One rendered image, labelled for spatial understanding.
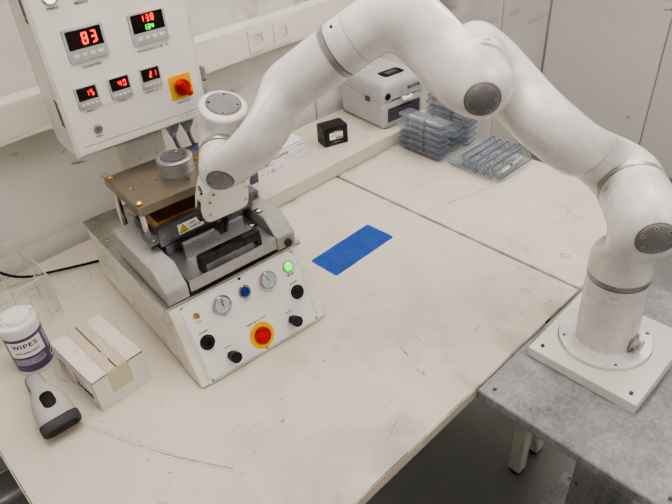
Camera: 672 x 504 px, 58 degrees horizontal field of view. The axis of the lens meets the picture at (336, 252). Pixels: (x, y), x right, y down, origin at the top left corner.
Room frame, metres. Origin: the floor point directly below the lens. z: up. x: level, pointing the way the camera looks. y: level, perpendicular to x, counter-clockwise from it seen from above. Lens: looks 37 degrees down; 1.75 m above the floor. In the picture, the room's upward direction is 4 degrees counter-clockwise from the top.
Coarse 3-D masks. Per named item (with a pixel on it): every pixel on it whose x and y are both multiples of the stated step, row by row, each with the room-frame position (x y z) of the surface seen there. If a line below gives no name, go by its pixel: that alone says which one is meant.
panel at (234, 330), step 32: (288, 256) 1.13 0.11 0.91; (224, 288) 1.03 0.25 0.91; (256, 288) 1.06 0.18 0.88; (288, 288) 1.09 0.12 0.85; (192, 320) 0.96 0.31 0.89; (224, 320) 0.99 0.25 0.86; (256, 320) 1.02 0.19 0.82; (288, 320) 1.05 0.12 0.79; (224, 352) 0.95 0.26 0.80; (256, 352) 0.98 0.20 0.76
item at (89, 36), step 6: (84, 30) 1.27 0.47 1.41; (90, 30) 1.27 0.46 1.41; (96, 30) 1.28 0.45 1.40; (72, 36) 1.25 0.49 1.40; (78, 36) 1.26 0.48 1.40; (84, 36) 1.27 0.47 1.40; (90, 36) 1.27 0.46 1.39; (96, 36) 1.28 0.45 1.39; (72, 42) 1.25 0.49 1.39; (78, 42) 1.26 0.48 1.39; (84, 42) 1.26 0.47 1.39; (90, 42) 1.27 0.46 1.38; (96, 42) 1.28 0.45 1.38
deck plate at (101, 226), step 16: (128, 208) 1.36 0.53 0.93; (96, 224) 1.30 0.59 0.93; (112, 224) 1.29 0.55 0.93; (112, 240) 1.22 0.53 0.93; (272, 256) 1.11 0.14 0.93; (128, 272) 1.10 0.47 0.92; (240, 272) 1.06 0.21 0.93; (144, 288) 1.03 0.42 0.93; (208, 288) 1.01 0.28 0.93; (160, 304) 0.97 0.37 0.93; (176, 304) 0.97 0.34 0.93
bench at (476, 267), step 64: (320, 192) 1.67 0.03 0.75; (384, 192) 1.64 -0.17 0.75; (448, 192) 1.61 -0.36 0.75; (512, 192) 1.59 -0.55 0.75; (576, 192) 1.56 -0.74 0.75; (64, 256) 1.43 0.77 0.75; (384, 256) 1.31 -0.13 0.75; (448, 256) 1.29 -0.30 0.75; (512, 256) 1.27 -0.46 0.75; (576, 256) 1.25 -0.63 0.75; (64, 320) 1.15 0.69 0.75; (128, 320) 1.13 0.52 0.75; (320, 320) 1.08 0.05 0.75; (384, 320) 1.06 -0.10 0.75; (448, 320) 1.05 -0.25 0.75; (512, 320) 1.03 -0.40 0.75; (0, 384) 0.95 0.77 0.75; (64, 384) 0.94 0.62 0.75; (192, 384) 0.91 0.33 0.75; (256, 384) 0.90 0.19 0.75; (320, 384) 0.88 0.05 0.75; (384, 384) 0.87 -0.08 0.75; (448, 384) 0.86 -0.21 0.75; (0, 448) 0.78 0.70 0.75; (64, 448) 0.77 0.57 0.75; (128, 448) 0.76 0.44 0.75; (192, 448) 0.74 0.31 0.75; (256, 448) 0.73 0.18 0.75; (320, 448) 0.72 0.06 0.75; (384, 448) 0.71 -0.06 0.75; (512, 448) 1.12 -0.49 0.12
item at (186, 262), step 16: (240, 224) 1.15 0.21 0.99; (192, 240) 1.08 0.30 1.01; (208, 240) 1.10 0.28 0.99; (224, 240) 1.13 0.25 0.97; (272, 240) 1.12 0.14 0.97; (176, 256) 1.08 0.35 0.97; (192, 256) 1.08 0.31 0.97; (224, 256) 1.07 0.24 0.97; (240, 256) 1.07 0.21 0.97; (256, 256) 1.09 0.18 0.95; (192, 272) 1.02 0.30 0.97; (208, 272) 1.02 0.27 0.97; (224, 272) 1.04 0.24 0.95; (192, 288) 0.99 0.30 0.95
